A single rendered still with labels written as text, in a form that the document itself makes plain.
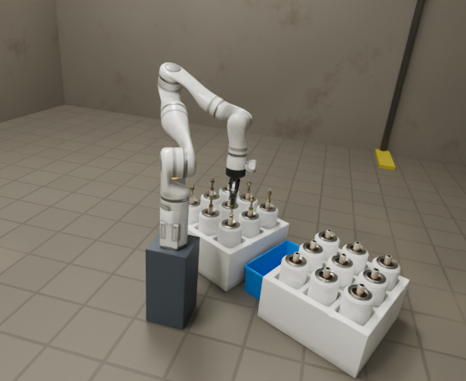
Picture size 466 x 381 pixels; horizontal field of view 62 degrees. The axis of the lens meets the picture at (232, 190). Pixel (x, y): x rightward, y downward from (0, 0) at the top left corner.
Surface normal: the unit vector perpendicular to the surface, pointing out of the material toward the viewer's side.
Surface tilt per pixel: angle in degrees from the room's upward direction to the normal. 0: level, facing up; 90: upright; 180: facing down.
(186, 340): 0
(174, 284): 90
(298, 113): 90
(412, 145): 90
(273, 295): 90
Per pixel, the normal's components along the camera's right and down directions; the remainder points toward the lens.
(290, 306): -0.65, 0.26
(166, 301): -0.25, 0.38
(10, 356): 0.08, -0.91
